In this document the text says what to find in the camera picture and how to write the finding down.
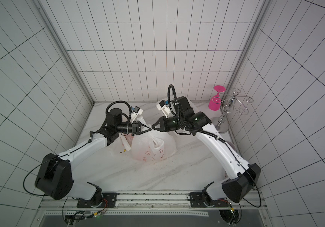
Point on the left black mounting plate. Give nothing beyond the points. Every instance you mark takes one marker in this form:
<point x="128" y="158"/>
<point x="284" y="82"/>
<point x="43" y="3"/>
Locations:
<point x="103" y="200"/>

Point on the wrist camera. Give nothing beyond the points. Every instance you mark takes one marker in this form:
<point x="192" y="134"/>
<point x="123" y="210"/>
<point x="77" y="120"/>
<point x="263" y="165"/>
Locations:
<point x="163" y="107"/>
<point x="135" y="113"/>

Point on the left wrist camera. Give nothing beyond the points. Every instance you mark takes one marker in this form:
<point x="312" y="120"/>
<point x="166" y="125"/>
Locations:
<point x="135" y="113"/>

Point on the translucent white plastic bag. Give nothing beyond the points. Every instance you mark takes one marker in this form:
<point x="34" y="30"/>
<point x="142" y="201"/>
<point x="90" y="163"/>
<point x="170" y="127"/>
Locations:
<point x="124" y="143"/>

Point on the pink plastic wine glass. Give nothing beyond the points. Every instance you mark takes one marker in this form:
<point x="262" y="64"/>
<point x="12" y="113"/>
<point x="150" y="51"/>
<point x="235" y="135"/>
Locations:
<point x="215" y="101"/>

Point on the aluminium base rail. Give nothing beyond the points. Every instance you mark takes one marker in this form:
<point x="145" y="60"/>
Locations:
<point x="146" y="203"/>

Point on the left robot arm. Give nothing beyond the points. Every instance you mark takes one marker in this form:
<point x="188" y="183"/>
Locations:
<point x="55" y="177"/>

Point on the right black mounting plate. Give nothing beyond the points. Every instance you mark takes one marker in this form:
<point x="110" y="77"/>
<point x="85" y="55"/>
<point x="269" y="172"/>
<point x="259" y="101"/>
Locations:
<point x="202" y="200"/>

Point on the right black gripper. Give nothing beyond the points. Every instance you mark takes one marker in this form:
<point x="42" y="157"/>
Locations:
<point x="162" y="124"/>

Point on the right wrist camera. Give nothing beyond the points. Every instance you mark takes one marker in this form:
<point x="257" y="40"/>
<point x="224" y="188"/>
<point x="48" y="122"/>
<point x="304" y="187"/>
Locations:
<point x="163" y="107"/>

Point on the white bag with red print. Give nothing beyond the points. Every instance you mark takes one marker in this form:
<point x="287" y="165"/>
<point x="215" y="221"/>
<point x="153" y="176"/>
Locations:
<point x="153" y="146"/>

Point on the black mounting plate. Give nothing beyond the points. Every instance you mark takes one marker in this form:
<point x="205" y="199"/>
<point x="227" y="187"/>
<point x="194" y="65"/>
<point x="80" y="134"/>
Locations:
<point x="103" y="200"/>
<point x="202" y="200"/>

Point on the white perforated plastic basket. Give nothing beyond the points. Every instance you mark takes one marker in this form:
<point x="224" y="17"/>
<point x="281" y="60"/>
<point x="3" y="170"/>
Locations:
<point x="192" y="106"/>

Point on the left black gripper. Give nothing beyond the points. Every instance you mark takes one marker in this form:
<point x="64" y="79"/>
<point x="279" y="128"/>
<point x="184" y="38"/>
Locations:
<point x="136" y="129"/>

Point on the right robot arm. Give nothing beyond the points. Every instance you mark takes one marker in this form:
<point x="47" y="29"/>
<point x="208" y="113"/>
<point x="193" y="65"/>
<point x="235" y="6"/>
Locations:
<point x="242" y="176"/>

